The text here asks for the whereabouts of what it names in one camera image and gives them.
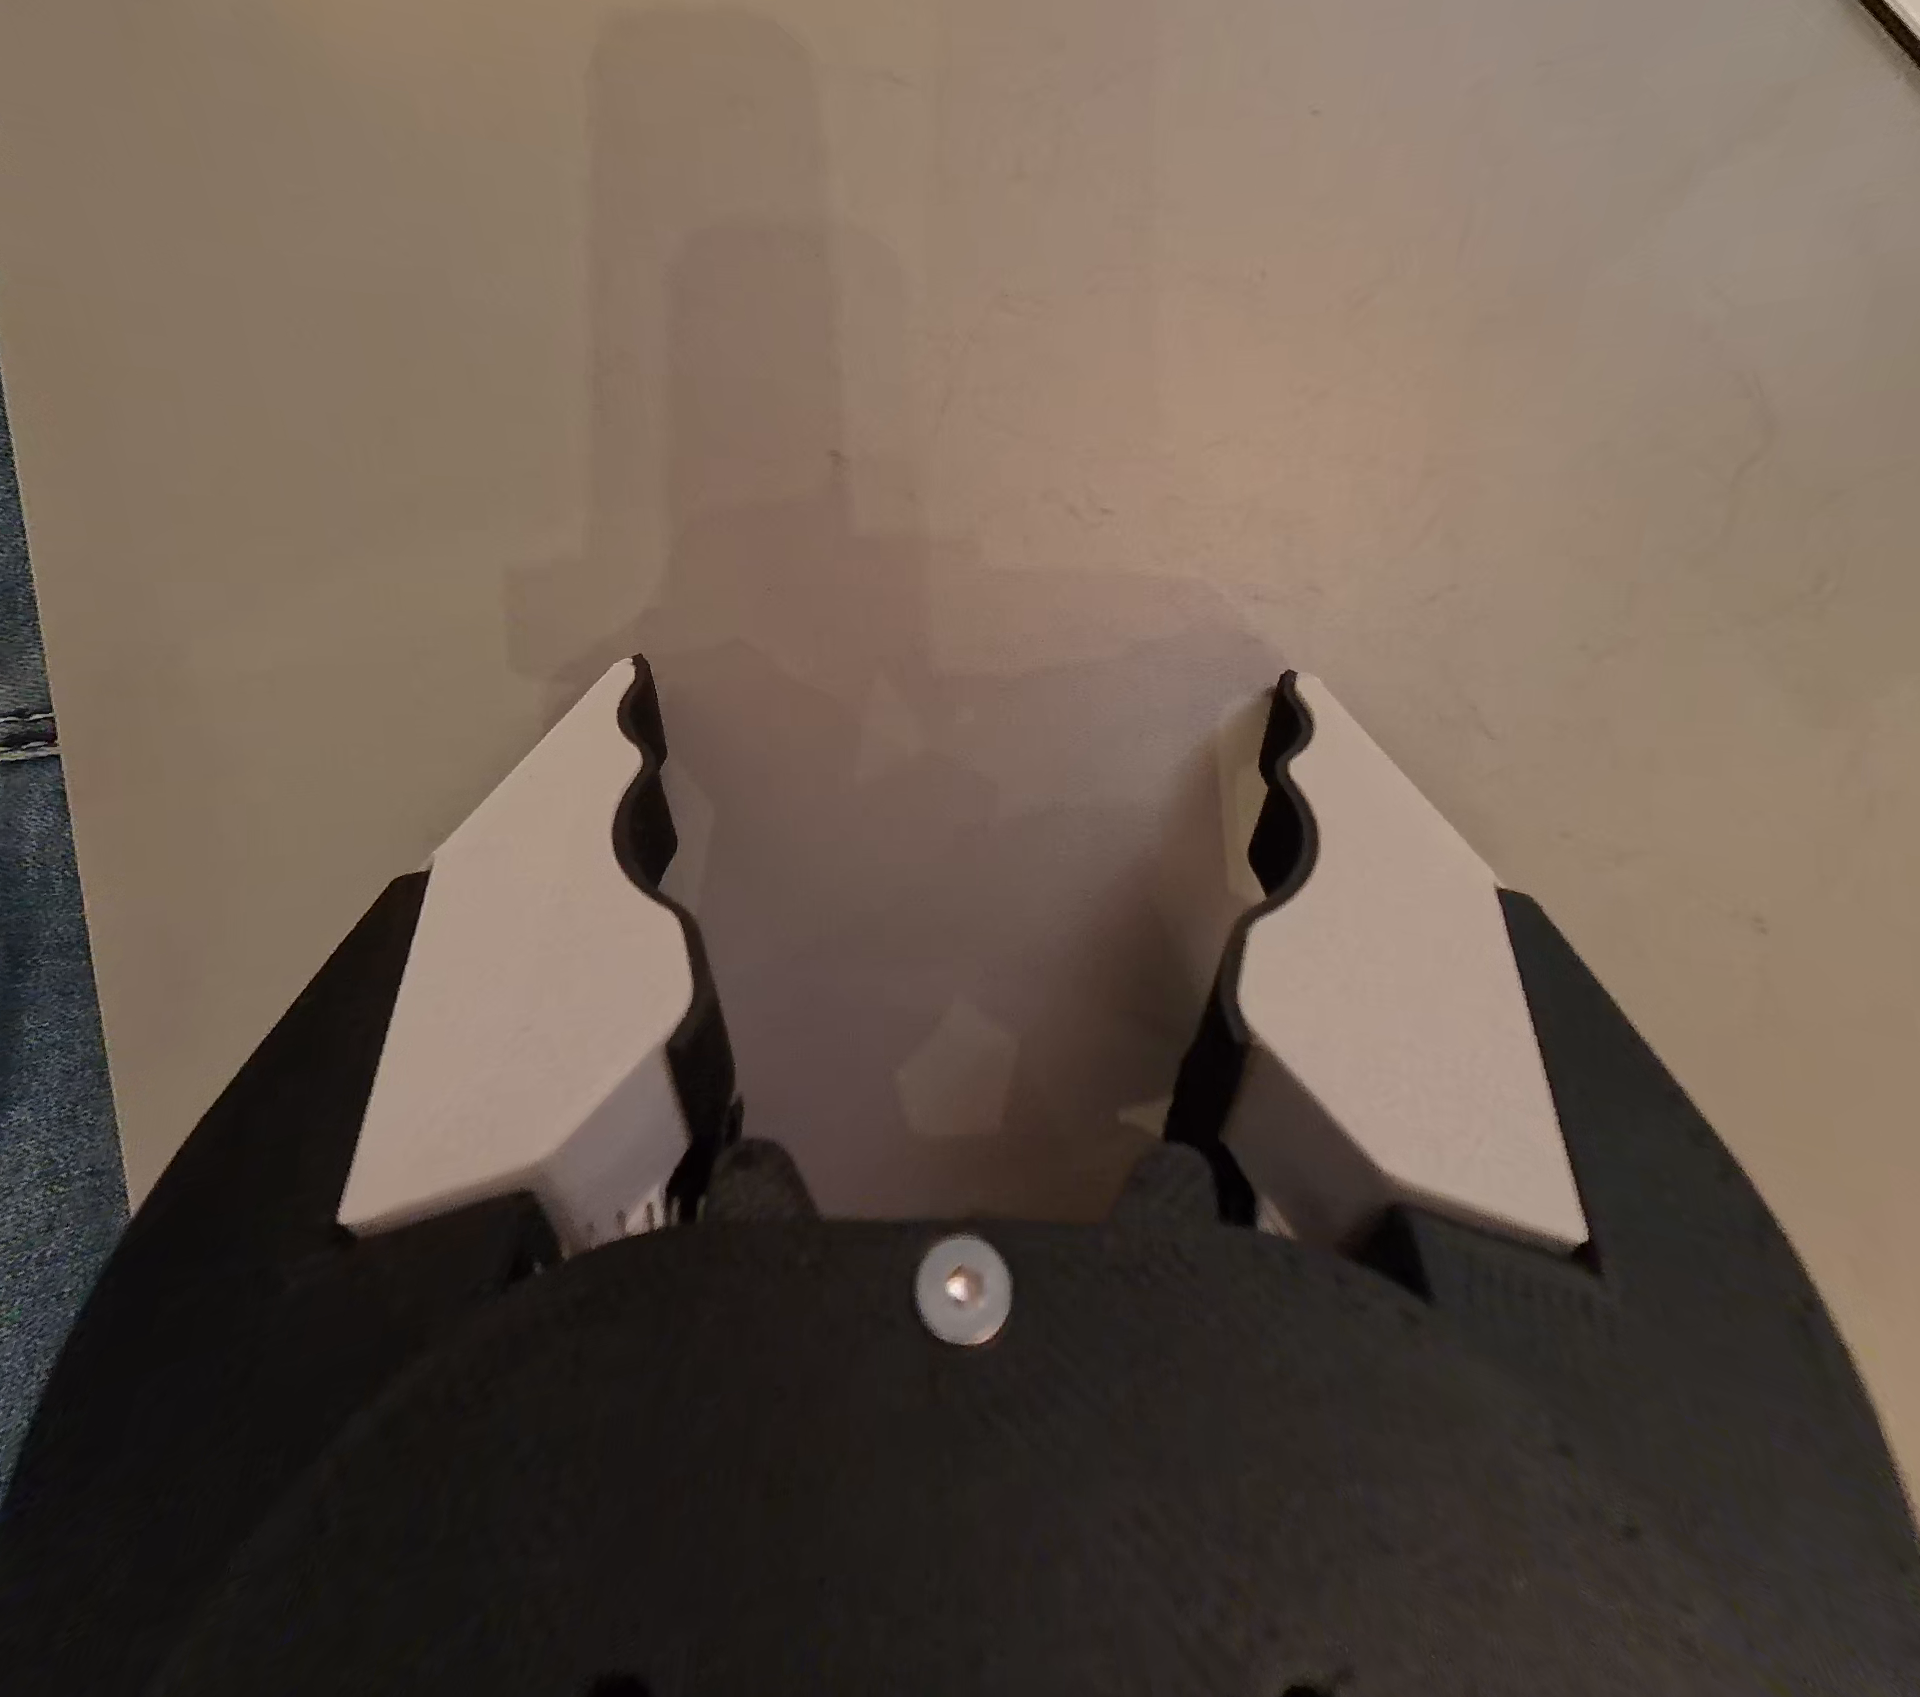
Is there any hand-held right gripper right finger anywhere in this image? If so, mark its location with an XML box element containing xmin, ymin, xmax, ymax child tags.
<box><xmin>1164</xmin><ymin>668</ymin><xmax>1592</xmax><ymax>1257</ymax></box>

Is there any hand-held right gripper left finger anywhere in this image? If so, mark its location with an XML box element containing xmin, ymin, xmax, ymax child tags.
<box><xmin>334</xmin><ymin>652</ymin><xmax>745</xmax><ymax>1248</ymax></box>

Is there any person's jeans leg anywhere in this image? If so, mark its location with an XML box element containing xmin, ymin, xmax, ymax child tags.
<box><xmin>0</xmin><ymin>375</ymin><xmax>134</xmax><ymax>1444</ymax></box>

